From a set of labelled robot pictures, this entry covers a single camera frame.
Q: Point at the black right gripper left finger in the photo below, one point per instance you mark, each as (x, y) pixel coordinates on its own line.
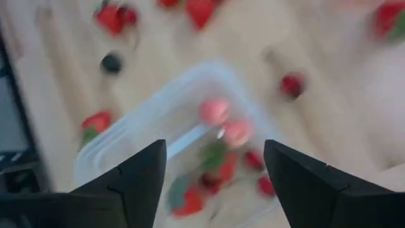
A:
(136, 190)

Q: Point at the red strawberry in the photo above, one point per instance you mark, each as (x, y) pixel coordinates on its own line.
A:
(109, 19)
(190, 202)
(200, 12)
(168, 2)
(96, 122)
(226, 168)
(384, 19)

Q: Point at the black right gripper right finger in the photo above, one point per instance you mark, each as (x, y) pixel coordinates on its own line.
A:
(310, 193)

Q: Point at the dark red cherry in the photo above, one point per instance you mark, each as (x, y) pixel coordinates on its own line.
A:
(211, 183)

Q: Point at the clear plastic tupperware container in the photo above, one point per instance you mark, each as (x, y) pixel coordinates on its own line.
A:
(152, 107)

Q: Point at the black blackberry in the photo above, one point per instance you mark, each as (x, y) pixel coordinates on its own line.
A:
(111, 63)

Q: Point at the pink raspberry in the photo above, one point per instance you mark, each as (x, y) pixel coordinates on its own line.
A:
(214, 111)
(237, 133)

